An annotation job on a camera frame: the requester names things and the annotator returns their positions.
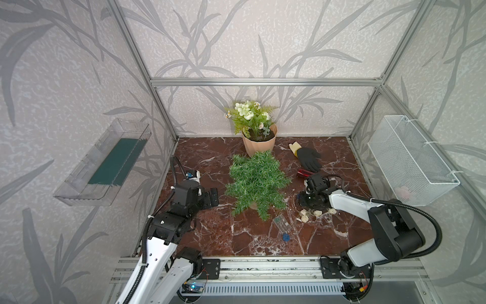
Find clear plastic wall tray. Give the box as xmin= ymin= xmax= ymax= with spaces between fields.
xmin=53 ymin=119 xmax=152 ymax=206

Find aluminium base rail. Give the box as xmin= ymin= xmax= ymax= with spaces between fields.
xmin=109 ymin=254 xmax=430 ymax=284

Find small green christmas tree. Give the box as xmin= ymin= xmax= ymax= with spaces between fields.
xmin=225 ymin=151 xmax=291 ymax=221

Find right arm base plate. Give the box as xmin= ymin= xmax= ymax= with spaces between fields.
xmin=319 ymin=256 xmax=353 ymax=279

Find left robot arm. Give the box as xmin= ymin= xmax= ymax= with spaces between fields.
xmin=117 ymin=168 xmax=220 ymax=303

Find white wire mesh basket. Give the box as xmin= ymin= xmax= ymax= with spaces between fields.
xmin=368 ymin=115 xmax=461 ymax=206

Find red handled tool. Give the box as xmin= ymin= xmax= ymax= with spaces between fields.
xmin=296 ymin=168 xmax=315 ymax=179

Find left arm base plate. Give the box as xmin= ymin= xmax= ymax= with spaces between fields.
xmin=197 ymin=258 xmax=221 ymax=280

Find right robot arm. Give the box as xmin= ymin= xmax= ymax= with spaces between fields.
xmin=297 ymin=172 xmax=443 ymax=278

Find black and yellow glove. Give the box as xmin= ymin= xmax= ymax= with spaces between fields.
xmin=289 ymin=141 xmax=322 ymax=173

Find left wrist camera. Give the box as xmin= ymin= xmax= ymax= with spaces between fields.
xmin=186 ymin=169 xmax=201 ymax=185

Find potted white flower plant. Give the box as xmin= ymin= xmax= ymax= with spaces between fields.
xmin=225 ymin=101 xmax=278 ymax=157

